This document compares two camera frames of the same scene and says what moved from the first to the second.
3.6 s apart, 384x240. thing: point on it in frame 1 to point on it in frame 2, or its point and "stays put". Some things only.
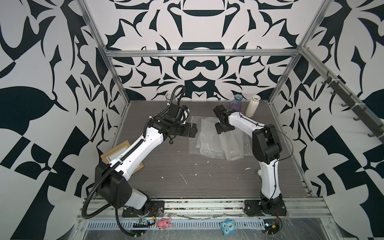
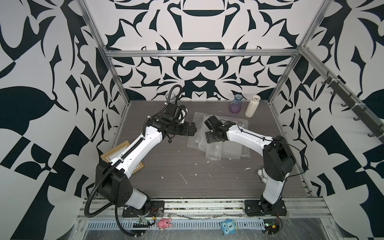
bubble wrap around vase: [232, 145] stays put
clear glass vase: [168, 96] stays put
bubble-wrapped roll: [232, 143] to [213, 150]
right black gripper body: [219, 128] to [209, 135]
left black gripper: [192, 130] stays put
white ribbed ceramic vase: [253, 106] stays put
